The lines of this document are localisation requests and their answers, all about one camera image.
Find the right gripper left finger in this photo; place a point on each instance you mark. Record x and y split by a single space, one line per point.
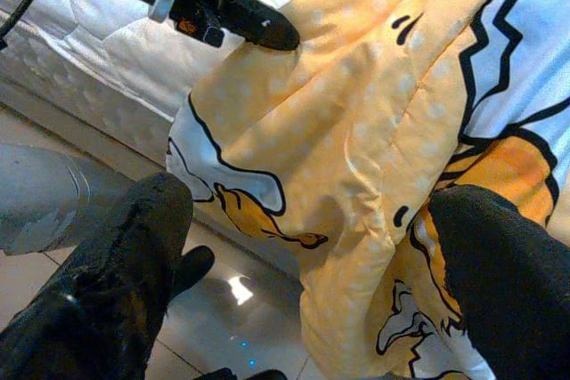
98 300

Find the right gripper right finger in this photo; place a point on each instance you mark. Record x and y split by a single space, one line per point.
512 291

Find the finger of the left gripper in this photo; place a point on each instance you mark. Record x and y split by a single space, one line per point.
263 26

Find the yellow cartoon egg blanket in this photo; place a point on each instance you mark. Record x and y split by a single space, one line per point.
356 108

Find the white quilted mattress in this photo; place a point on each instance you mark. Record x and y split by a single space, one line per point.
133 55

